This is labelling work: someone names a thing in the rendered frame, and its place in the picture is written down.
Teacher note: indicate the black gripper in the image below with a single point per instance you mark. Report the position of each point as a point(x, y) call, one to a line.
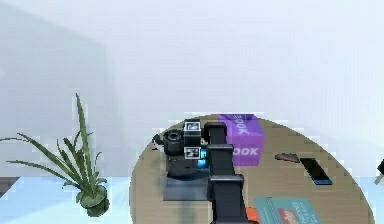
point(173, 141)

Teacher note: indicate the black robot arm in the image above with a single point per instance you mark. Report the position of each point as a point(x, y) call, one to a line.
point(223, 160)

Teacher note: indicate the green potted house plant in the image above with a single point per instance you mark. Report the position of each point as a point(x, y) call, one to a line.
point(85, 173)

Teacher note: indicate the purple book box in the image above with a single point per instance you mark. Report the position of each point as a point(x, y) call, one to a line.
point(248, 140)

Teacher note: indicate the small orange object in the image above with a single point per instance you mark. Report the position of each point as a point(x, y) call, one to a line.
point(252, 215)

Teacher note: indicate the round tan wooden table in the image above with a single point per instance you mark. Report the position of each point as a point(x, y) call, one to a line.
point(283, 176)

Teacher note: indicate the small dark red card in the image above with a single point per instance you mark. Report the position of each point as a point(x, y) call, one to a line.
point(287, 157)

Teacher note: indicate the teal book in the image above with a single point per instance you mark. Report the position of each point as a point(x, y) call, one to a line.
point(286, 210)

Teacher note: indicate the black mobile phone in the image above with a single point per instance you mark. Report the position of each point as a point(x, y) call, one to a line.
point(315, 171)

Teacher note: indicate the black and grey object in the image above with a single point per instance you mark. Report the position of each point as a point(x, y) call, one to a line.
point(380, 171)

